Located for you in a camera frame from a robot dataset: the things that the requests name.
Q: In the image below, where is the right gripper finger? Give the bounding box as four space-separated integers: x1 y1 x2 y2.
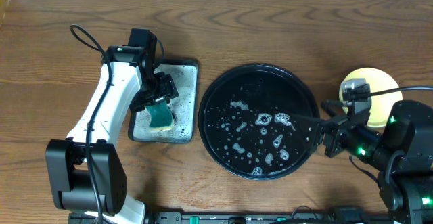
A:
321 99 352 118
290 114 326 153

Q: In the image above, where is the green yellow scrubbing sponge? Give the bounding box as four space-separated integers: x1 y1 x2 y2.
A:
146 102 174 131

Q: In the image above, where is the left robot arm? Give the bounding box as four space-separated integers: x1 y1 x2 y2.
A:
45 45 178 223

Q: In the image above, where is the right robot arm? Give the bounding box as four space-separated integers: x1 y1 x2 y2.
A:
290 100 432 223

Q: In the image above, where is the black rectangular soapy tray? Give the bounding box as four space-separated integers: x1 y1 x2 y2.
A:
128 59 198 143

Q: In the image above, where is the round black serving tray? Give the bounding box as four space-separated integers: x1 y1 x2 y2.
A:
198 64 320 180

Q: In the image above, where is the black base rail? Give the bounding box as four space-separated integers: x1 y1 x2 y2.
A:
67 205 393 224

